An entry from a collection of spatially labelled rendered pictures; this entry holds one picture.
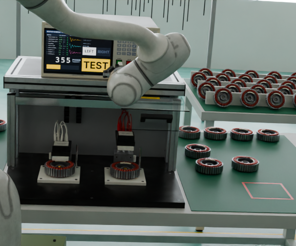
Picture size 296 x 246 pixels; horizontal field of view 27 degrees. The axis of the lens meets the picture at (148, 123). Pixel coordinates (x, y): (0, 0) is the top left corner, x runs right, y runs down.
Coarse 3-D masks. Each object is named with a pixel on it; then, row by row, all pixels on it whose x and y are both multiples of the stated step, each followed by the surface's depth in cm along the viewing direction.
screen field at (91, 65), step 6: (84, 60) 229; (90, 60) 229; (96, 60) 230; (102, 60) 230; (108, 60) 230; (84, 66) 230; (90, 66) 230; (96, 66) 230; (102, 66) 230; (108, 66) 231
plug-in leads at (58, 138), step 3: (57, 120) 238; (57, 123) 238; (60, 123) 237; (57, 126) 238; (60, 126) 240; (66, 126) 238; (54, 129) 236; (66, 129) 236; (54, 132) 236; (57, 132) 239; (66, 132) 236; (54, 135) 236; (57, 135) 239; (66, 135) 236; (54, 138) 236; (57, 138) 239; (60, 138) 241; (66, 138) 237; (66, 141) 237
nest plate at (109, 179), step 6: (108, 168) 235; (108, 174) 229; (144, 174) 231; (108, 180) 223; (114, 180) 223; (120, 180) 224; (126, 180) 224; (132, 180) 224; (138, 180) 225; (144, 180) 225
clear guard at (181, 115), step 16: (144, 96) 231; (160, 96) 233; (176, 96) 234; (128, 112) 211; (144, 112) 212; (160, 112) 213; (176, 112) 213; (128, 128) 208; (144, 128) 209; (160, 128) 210; (176, 128) 210
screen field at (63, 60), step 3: (57, 57) 228; (60, 57) 228; (63, 57) 228; (66, 57) 228; (69, 57) 228; (57, 60) 228; (60, 60) 228; (63, 60) 229; (66, 60) 229; (69, 60) 229
